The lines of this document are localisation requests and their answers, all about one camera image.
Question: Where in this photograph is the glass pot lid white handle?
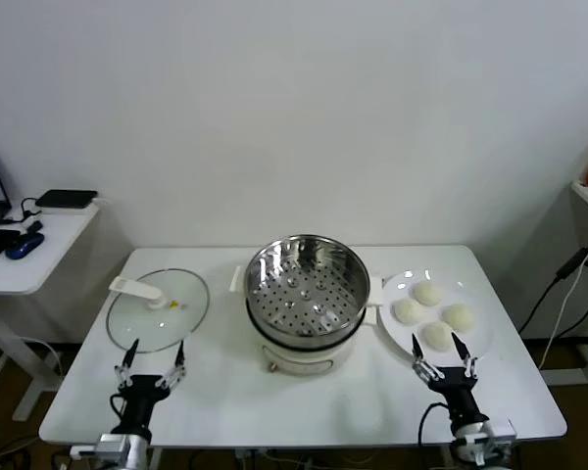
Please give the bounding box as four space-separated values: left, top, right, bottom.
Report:
106 267 212 353

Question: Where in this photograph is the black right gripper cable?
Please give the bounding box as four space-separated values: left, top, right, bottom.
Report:
417 401 455 445

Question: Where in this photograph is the white round plate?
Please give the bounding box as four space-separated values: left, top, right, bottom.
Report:
376 267 496 369

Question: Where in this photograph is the white steamed baozi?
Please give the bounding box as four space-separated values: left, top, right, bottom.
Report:
394 298 426 327
411 280 445 308
441 303 475 334
422 320 457 353

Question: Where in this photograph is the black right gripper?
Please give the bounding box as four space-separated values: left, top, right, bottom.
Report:
410 332 490 428

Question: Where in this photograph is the white hanging cable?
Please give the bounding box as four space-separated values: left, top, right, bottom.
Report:
538 229 588 371

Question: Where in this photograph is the black power adapter cable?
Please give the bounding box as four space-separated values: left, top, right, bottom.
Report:
518 244 588 337

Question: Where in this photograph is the white electric pot base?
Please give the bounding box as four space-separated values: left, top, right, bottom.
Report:
247 293 379 376

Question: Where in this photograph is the thin black desk cable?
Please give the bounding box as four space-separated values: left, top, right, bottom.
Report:
20 196 43 221

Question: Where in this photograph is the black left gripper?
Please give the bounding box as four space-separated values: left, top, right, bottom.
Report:
114 337 187 437

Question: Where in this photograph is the perforated steel steamer basket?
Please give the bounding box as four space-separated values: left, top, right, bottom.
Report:
229 234 386 340

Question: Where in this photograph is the blue computer mouse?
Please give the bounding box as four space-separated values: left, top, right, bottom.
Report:
5 232 46 259

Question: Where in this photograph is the black flat hard drive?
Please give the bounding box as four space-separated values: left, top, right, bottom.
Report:
34 189 99 211

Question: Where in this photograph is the white side desk with laptop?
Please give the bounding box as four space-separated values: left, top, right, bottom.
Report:
0 200 103 423

